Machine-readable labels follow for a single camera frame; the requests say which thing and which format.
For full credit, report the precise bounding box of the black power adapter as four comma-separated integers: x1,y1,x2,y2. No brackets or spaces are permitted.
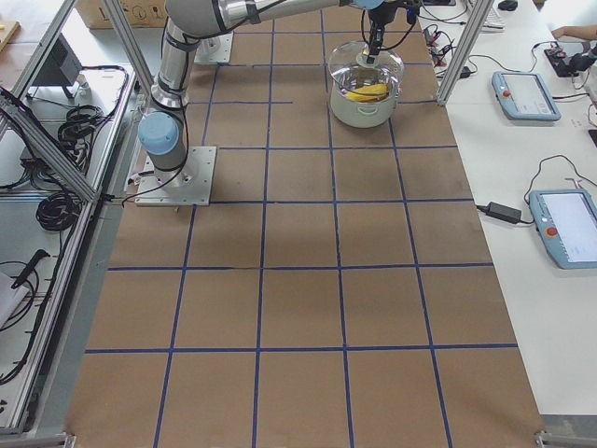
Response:
485,202,521,224

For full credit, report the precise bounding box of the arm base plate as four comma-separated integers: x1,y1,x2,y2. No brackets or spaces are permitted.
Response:
132,147,216,206

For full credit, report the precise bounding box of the brown paper table cover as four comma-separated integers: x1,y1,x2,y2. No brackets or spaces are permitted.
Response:
67,7,542,447

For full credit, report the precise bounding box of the yellow corn cob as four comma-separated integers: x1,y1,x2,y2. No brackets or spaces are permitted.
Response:
344,83,388,103

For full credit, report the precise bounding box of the far teach pendant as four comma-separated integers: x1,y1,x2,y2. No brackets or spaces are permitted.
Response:
492,72,562,122

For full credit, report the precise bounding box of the pale green cooking pot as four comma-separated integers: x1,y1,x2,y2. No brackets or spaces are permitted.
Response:
330,82,401,128

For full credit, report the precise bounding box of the teach pendant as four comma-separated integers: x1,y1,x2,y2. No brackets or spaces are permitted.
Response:
492,72,562,122
529,189,596,270

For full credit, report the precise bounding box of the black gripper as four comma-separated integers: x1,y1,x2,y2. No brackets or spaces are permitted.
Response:
366,0,420,64

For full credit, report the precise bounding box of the near teach pendant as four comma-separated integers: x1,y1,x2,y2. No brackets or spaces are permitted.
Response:
529,189,596,270

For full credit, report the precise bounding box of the clear glass pot lid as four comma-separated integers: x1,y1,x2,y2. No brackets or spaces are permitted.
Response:
327,41,405,93

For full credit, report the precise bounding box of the aluminium frame post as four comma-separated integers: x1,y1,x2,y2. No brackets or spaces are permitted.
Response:
437,0,493,106

